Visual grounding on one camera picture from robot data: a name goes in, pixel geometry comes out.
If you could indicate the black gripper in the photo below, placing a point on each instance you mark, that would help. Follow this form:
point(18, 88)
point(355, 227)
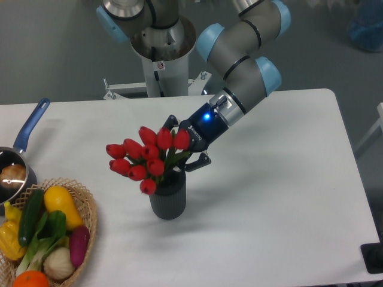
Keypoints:
point(204, 127)

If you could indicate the red tulip bouquet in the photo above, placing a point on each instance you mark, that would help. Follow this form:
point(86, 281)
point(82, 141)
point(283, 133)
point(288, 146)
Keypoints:
point(151, 162)

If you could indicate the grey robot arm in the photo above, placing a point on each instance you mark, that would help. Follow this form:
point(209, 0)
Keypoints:
point(247, 81)

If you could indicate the dark grey ribbed vase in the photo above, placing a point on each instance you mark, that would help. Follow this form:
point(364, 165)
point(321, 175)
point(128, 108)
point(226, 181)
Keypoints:
point(169, 200)

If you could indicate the woven wicker basket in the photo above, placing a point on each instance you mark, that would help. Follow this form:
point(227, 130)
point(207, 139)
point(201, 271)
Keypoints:
point(82, 217)

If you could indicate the yellow squash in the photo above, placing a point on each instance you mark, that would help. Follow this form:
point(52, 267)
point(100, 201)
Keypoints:
point(59, 198)

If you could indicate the purple eggplant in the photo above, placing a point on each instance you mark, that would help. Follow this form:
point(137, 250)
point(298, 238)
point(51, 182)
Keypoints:
point(78, 243)

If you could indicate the green bok choy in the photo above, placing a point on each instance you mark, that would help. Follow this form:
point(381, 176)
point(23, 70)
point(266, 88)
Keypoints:
point(51, 229)

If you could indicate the green cucumber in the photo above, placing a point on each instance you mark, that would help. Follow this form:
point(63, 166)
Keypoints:
point(29, 218)

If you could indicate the bread roll in pan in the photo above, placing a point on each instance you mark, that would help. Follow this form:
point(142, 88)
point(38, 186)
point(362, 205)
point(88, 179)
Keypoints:
point(13, 176)

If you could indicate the white garlic bulb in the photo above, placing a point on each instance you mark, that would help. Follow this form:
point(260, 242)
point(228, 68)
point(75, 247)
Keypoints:
point(58, 265)

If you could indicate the yellow bell pepper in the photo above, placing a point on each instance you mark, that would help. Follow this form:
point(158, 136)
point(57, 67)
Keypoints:
point(10, 246)

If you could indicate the orange fruit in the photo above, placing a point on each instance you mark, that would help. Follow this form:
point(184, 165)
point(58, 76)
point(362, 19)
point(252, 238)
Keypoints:
point(31, 279)

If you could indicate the blue plush object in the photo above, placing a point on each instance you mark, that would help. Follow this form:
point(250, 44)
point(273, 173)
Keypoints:
point(365, 28)

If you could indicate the black device at table edge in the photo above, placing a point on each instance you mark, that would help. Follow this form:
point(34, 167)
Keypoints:
point(372, 256)

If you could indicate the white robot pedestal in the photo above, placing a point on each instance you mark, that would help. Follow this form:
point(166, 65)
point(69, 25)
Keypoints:
point(164, 55)

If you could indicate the blue handled saucepan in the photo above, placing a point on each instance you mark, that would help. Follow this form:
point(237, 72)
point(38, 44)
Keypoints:
point(16, 154)

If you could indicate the white furniture frame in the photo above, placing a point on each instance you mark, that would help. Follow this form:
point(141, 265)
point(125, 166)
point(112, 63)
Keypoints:
point(371, 136)

